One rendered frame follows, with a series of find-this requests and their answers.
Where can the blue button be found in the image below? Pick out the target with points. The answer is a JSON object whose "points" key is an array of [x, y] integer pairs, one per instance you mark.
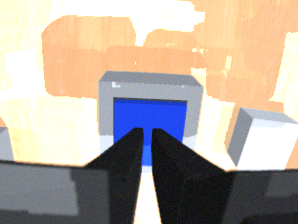
{"points": [[129, 99]]}

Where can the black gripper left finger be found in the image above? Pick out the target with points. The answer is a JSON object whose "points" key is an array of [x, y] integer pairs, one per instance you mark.
{"points": [[103, 191]]}

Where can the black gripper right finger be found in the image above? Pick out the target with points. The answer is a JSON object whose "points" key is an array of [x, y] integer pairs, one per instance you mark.
{"points": [[192, 190]]}

